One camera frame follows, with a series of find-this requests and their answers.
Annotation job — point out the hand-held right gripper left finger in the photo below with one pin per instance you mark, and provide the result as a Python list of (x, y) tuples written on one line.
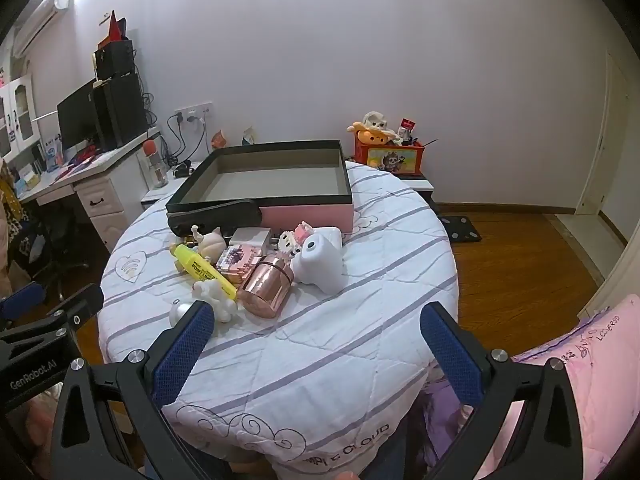
[(185, 355)]

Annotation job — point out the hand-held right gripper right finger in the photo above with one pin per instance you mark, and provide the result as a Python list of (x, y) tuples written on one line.
[(450, 355)]

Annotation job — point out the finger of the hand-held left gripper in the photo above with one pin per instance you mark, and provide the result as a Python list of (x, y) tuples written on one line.
[(75, 307), (20, 301)]

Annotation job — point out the silver ball ornament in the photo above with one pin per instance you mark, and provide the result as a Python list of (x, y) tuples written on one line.
[(179, 312)]

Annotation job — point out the white animal figurine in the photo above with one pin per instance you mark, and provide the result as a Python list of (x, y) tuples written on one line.
[(215, 295)]

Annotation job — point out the yellow highlighter pen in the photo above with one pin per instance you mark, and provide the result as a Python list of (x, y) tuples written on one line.
[(202, 267)]

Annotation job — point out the rose gold metal tin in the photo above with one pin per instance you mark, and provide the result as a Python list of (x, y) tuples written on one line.
[(265, 285)]

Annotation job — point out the pink pixel block piece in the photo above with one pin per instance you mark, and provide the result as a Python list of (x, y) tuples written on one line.
[(235, 260)]

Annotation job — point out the cream pig figurine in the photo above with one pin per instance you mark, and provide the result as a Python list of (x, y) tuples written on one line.
[(212, 245)]

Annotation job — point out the white charger plug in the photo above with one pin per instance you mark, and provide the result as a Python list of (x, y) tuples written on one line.
[(250, 236)]

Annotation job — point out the black remote control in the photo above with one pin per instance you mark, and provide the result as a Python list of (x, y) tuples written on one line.
[(215, 216)]

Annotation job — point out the white toy camera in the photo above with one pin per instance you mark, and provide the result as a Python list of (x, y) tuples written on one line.
[(320, 265)]

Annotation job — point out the pink white block toy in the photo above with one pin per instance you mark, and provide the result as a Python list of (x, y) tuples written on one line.
[(295, 237)]

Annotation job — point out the pink tray box black rim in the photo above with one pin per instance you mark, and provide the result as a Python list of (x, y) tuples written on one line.
[(280, 180)]

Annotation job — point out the black office chair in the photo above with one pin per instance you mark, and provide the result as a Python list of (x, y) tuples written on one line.
[(45, 240)]

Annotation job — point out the pink jacket with scarf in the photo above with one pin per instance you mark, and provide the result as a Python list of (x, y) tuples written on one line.
[(10, 210)]

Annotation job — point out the white desk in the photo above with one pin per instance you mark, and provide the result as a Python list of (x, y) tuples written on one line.
[(95, 195)]

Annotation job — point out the white striped quilt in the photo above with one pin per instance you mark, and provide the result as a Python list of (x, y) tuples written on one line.
[(325, 360)]

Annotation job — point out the black bathroom scale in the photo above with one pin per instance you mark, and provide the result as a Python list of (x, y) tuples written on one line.
[(461, 228)]

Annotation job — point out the white nightstand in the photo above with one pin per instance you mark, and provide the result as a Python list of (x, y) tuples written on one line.
[(160, 195)]

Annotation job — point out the red folder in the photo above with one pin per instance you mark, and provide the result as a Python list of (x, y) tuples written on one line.
[(82, 157)]

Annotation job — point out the pink printed blanket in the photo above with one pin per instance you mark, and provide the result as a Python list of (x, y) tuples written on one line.
[(600, 385)]

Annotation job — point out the water bottle red cap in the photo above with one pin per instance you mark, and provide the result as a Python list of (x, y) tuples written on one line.
[(157, 167)]

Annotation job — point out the dark low cabinet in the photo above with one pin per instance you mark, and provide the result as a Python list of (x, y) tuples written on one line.
[(427, 190)]

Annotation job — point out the small black device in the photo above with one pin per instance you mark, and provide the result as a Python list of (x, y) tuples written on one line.
[(183, 168)]

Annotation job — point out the white glass door cabinet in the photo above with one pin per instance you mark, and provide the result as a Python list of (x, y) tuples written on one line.
[(20, 115)]

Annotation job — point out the black computer monitor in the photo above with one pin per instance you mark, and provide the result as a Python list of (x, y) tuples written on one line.
[(77, 115)]

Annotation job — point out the black computer tower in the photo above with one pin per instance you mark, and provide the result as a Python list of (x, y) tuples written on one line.
[(120, 110)]

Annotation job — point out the red storage box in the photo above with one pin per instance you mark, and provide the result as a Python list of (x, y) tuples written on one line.
[(390, 160)]

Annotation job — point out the orange snack bag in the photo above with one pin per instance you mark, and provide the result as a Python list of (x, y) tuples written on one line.
[(219, 140)]

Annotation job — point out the blue white snack bag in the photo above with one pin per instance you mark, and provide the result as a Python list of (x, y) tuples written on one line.
[(249, 136)]

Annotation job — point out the yellow plush toy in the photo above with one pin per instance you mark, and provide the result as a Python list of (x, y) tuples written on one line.
[(372, 136)]

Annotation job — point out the red card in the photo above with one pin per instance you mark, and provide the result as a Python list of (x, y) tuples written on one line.
[(407, 124)]

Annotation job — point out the white plush toy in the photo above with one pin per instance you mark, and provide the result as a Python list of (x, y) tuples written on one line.
[(375, 120)]

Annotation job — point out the black speaker box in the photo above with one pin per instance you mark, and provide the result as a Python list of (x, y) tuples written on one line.
[(114, 60)]

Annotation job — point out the white door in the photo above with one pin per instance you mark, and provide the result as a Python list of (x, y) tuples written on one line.
[(605, 135)]

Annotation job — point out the white air conditioner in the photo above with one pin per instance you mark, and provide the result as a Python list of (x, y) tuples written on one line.
[(42, 20)]

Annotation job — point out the red triangular flag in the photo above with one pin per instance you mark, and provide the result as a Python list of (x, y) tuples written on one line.
[(115, 27)]

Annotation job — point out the white wall socket strip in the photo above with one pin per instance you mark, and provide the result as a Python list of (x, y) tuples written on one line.
[(192, 112)]

